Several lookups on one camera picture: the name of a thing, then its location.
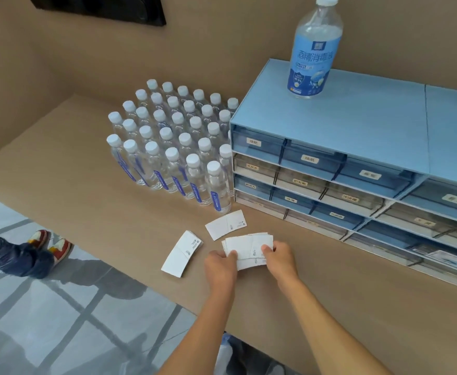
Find person's left hand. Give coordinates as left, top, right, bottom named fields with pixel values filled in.
left=204, top=249, right=239, bottom=292

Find person's right hand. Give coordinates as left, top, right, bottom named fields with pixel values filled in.
left=260, top=241, right=300, bottom=288

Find stack of white cards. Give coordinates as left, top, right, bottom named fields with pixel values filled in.
left=221, top=232, right=275, bottom=271

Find person's left forearm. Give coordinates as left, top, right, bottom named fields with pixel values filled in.
left=156, top=283, right=239, bottom=375

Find person's right forearm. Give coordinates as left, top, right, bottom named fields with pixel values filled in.
left=277, top=277, right=395, bottom=375

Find single white folded card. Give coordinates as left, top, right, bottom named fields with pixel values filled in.
left=205, top=209, right=249, bottom=242

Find thick pile of white cards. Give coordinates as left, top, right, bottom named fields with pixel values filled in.
left=161, top=230, right=204, bottom=278

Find set of labelled plastic drawers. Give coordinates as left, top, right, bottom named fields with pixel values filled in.
left=354, top=177, right=457, bottom=287
left=231, top=125, right=416, bottom=238

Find person's dark trousers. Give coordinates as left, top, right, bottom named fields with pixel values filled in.
left=224, top=335, right=304, bottom=375

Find group of small water bottles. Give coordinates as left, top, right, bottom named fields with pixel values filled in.
left=106, top=79, right=240, bottom=215

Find blue drawer cabinet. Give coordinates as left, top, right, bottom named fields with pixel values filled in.
left=344, top=84, right=457, bottom=296
left=229, top=58, right=433, bottom=243

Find large blue-label disinfectant bottle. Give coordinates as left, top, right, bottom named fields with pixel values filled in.
left=287, top=0, right=344, bottom=100

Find black wall panel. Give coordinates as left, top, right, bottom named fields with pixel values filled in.
left=28, top=0, right=167, bottom=27

